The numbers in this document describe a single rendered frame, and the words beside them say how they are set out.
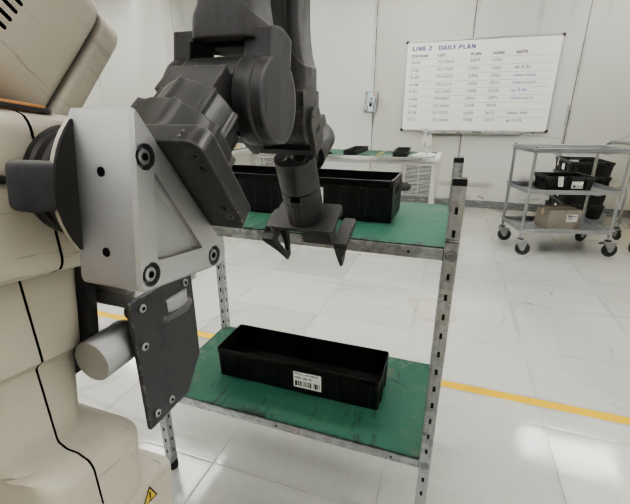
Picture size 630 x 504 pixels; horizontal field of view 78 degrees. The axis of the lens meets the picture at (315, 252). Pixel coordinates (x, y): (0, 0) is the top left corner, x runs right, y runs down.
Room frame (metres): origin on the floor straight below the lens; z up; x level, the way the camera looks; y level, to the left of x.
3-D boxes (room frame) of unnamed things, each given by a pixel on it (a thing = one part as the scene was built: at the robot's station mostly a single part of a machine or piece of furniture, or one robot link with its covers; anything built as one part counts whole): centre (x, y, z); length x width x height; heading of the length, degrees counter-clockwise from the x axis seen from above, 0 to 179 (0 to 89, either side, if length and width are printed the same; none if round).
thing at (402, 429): (1.14, 0.04, 0.55); 0.91 x 0.46 x 1.10; 71
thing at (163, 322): (0.43, 0.30, 0.99); 0.28 x 0.16 x 0.22; 71
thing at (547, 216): (3.57, -2.29, 0.30); 0.30 x 0.23 x 0.18; 89
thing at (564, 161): (4.39, -2.98, 0.38); 0.65 x 0.46 x 0.75; 164
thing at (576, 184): (3.57, -2.27, 0.63); 0.40 x 0.30 x 0.14; 85
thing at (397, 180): (1.17, 0.04, 1.01); 0.57 x 0.17 x 0.11; 71
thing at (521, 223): (3.57, -2.30, 0.50); 0.90 x 0.54 x 1.00; 85
